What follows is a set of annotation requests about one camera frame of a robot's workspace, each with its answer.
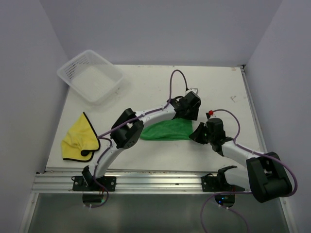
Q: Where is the green microfiber towel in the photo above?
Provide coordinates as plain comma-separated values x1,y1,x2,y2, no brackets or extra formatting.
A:
140,118,193,141

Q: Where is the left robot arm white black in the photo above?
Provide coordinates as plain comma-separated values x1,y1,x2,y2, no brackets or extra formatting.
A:
82,91,201,191

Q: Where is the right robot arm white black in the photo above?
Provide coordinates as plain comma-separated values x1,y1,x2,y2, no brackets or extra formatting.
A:
189,118,293,203

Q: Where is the white plastic basket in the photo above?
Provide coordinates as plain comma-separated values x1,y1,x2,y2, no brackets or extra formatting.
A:
57,50,124,104

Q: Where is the yellow microfiber towel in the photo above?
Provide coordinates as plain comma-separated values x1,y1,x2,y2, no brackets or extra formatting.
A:
61,112,101,163

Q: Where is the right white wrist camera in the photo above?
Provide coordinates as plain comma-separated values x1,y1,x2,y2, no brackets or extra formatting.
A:
206,110,216,119

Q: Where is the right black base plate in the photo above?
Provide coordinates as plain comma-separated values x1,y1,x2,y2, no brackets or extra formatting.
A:
201,173,245,192

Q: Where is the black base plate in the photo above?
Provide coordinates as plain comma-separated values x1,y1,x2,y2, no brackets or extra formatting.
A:
71,176,117,192
201,173,245,192

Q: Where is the aluminium mounting rail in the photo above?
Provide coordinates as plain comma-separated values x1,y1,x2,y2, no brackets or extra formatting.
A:
33,169,289,194

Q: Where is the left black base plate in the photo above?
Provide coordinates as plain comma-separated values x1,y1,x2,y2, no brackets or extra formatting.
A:
71,176,117,192

